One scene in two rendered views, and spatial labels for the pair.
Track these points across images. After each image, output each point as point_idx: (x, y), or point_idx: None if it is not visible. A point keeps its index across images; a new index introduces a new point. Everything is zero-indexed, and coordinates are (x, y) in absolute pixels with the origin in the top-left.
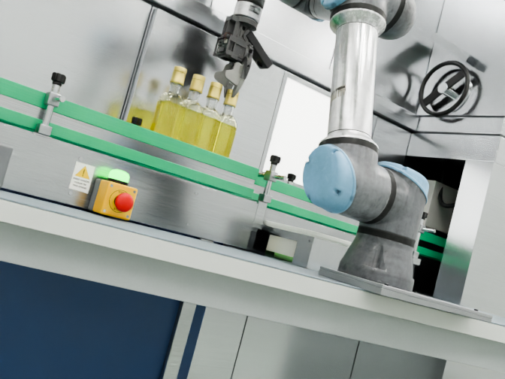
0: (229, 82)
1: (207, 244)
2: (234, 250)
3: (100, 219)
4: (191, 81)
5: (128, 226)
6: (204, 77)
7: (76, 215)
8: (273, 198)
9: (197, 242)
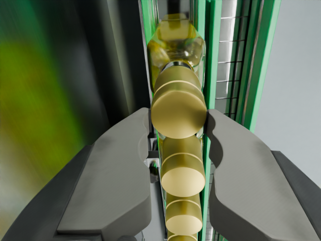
0: (146, 154)
1: (294, 86)
2: (288, 46)
3: (294, 163)
4: (30, 200)
5: (306, 153)
6: (200, 221)
7: (315, 180)
8: None
9: (308, 105)
